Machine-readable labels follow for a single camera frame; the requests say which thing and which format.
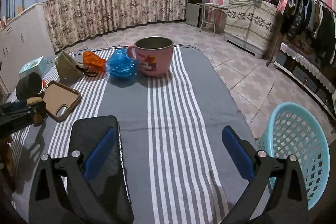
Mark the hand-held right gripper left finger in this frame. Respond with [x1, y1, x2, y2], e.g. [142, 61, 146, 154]
[28, 127, 116, 224]

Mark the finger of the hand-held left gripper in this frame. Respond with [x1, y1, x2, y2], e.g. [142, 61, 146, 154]
[0, 102, 38, 117]
[0, 114, 36, 138]

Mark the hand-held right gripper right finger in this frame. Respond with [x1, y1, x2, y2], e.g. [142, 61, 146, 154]
[222, 126, 309, 224]

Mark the teal plastic basket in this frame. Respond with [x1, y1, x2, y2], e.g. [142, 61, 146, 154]
[256, 102, 331, 212]

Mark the khaki paper bag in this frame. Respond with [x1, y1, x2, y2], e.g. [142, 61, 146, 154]
[54, 51, 85, 80]

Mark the orange plastic bag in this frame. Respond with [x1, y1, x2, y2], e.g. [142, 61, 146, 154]
[83, 51, 108, 75]

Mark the blue plastic bag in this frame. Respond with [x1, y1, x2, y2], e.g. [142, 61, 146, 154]
[106, 49, 138, 80]

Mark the person's left hand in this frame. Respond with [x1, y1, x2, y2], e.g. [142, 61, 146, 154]
[0, 135, 16, 192]

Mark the black textured case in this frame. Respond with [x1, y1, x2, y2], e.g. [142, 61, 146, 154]
[67, 116, 134, 224]

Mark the brown phone case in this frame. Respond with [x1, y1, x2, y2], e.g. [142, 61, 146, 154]
[42, 81, 82, 123]

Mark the teal tissue box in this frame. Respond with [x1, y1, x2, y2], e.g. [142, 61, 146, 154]
[19, 56, 48, 76]

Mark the grey white striped tablecloth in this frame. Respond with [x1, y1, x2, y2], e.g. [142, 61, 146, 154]
[7, 44, 274, 224]

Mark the white cabinet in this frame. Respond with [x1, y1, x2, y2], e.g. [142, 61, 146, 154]
[0, 4, 57, 94]

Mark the pink cartoon mug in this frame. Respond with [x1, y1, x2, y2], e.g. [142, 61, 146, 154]
[127, 36, 174, 78]

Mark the lace covered low shelf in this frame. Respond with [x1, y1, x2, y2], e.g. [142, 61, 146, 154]
[274, 42, 336, 120]

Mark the cloth covered washing machine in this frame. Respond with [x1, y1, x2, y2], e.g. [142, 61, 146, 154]
[223, 0, 280, 59]

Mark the blue floral curtain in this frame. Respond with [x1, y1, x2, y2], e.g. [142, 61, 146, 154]
[0, 0, 196, 53]

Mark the small metal side table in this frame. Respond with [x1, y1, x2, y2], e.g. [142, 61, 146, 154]
[197, 2, 228, 36]

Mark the grey water dispenser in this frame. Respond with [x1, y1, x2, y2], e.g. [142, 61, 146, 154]
[185, 0, 212, 28]

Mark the row of hanging clothes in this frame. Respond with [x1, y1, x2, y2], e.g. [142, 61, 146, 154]
[281, 0, 336, 67]

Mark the pink hanging packet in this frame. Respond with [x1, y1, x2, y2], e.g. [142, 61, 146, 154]
[277, 0, 289, 15]

